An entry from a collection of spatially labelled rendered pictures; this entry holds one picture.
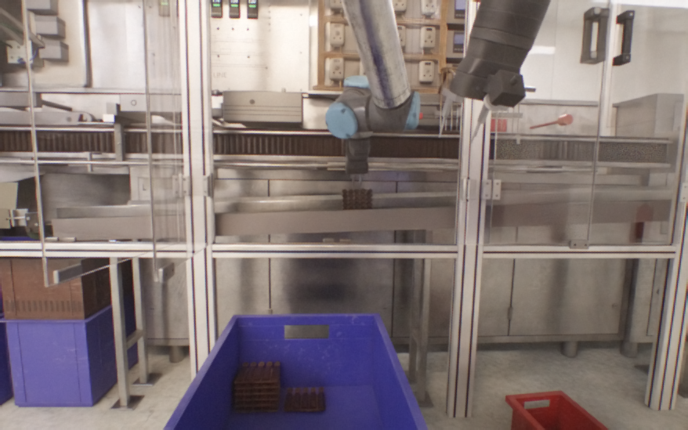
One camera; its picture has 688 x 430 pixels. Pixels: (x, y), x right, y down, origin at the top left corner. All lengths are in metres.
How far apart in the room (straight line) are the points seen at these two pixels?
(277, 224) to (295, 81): 0.76
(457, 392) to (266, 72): 1.48
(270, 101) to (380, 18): 0.66
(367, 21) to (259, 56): 1.07
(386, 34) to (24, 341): 1.46
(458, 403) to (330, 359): 0.53
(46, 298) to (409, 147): 1.34
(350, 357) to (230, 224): 0.55
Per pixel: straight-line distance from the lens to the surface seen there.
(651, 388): 1.75
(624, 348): 2.13
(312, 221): 1.14
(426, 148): 1.34
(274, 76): 1.69
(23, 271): 1.54
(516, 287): 1.66
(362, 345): 1.02
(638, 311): 2.00
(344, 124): 0.90
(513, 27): 0.47
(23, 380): 1.68
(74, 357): 1.55
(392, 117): 0.85
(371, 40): 0.72
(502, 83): 0.45
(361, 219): 1.14
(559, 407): 1.45
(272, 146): 1.30
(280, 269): 1.44
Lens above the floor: 0.81
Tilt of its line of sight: 7 degrees down
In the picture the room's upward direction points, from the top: 1 degrees clockwise
